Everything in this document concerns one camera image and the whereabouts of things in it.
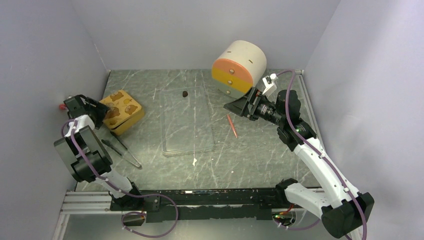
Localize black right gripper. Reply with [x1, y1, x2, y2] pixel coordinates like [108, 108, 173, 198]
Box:
[224, 86, 285, 126]

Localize aluminium frame rail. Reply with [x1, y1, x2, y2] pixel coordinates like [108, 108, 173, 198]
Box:
[52, 191, 112, 240]

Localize gold chocolate tin box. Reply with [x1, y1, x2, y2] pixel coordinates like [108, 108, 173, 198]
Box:
[104, 110, 145, 136]

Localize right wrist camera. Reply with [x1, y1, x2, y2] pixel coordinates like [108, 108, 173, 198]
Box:
[262, 73, 278, 97]

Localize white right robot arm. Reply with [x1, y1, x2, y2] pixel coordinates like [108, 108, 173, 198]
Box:
[223, 87, 375, 240]

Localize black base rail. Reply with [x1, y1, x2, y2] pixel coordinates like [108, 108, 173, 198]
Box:
[110, 187, 293, 223]

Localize clear plastic tray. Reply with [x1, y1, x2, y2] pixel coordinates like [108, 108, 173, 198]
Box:
[159, 86, 214, 158]

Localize silver tin lid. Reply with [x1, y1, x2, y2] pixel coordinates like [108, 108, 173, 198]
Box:
[100, 89, 145, 124]

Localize round pastel drawer cabinet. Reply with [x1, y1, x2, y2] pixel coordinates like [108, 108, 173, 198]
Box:
[211, 40, 267, 99]

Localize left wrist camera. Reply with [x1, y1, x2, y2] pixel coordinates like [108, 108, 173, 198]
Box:
[59, 104, 68, 111]

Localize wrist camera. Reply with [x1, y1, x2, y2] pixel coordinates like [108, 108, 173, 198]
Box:
[262, 73, 278, 97]
[59, 104, 68, 111]

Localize black metal tongs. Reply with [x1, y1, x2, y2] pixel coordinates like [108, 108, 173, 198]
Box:
[100, 132, 143, 170]

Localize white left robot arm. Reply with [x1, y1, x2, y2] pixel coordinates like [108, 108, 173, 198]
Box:
[53, 94, 143, 210]

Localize red pen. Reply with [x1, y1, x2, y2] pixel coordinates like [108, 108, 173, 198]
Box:
[226, 114, 238, 138]

